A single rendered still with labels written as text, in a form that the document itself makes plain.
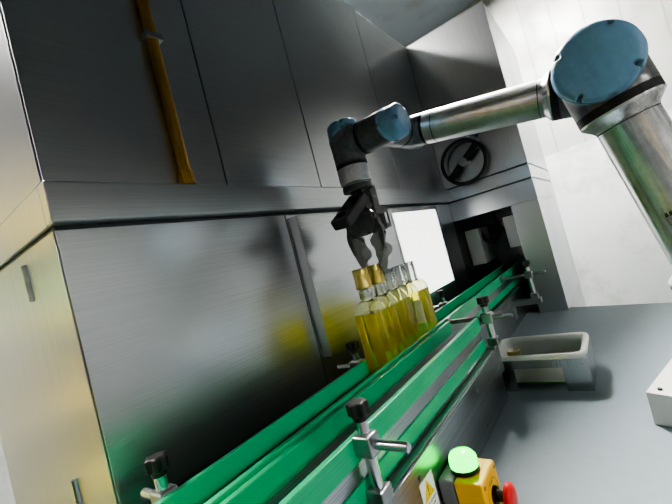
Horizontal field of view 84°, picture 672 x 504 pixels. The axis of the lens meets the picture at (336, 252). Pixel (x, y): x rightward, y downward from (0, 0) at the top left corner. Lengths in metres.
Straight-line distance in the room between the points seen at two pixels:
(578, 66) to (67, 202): 0.76
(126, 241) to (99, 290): 0.09
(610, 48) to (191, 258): 0.73
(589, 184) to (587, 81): 2.79
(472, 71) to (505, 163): 0.44
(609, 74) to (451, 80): 1.34
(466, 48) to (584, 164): 1.75
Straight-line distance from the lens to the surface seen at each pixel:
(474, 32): 2.02
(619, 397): 1.07
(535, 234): 1.84
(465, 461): 0.68
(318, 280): 0.90
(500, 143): 1.87
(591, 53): 0.72
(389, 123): 0.83
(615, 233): 3.46
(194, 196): 0.74
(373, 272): 0.86
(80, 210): 0.65
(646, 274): 3.46
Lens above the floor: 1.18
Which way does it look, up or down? 2 degrees up
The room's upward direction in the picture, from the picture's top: 15 degrees counter-clockwise
